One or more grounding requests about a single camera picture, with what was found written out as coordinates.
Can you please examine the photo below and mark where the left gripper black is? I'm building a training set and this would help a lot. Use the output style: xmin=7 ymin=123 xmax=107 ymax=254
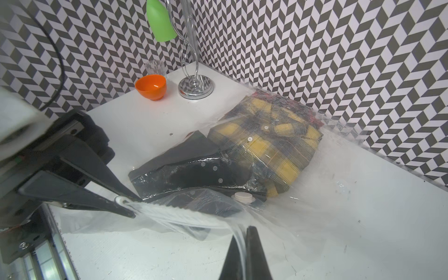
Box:
xmin=1 ymin=110 xmax=141 ymax=227

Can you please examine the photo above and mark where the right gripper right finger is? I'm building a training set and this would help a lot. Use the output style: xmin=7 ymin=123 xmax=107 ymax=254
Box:
xmin=245 ymin=226 xmax=273 ymax=280

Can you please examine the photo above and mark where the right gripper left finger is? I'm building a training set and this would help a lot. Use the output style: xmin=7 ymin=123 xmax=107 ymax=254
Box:
xmin=219 ymin=237 xmax=243 ymax=280

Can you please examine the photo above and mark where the clear plastic vacuum bag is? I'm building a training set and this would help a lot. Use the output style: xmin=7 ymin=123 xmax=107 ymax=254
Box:
xmin=52 ymin=90 xmax=448 ymax=280

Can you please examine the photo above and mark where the yellow plaid shirt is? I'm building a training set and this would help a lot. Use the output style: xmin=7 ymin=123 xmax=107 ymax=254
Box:
xmin=207 ymin=95 xmax=323 ymax=198

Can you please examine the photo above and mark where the red black plaid shirt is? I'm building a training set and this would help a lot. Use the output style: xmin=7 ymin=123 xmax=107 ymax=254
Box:
xmin=251 ymin=91 xmax=324 ymax=129

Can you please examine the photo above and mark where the orange plastic bowl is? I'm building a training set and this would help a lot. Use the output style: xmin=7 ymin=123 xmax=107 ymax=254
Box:
xmin=135 ymin=75 xmax=167 ymax=101

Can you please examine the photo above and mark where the clear plastic cup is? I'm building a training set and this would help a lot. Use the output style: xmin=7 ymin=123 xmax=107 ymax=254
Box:
xmin=145 ymin=59 xmax=168 ymax=78

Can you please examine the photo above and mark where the chrome glass holder stand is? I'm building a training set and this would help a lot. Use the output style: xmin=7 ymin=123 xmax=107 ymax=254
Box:
xmin=165 ymin=0 xmax=215 ymax=100

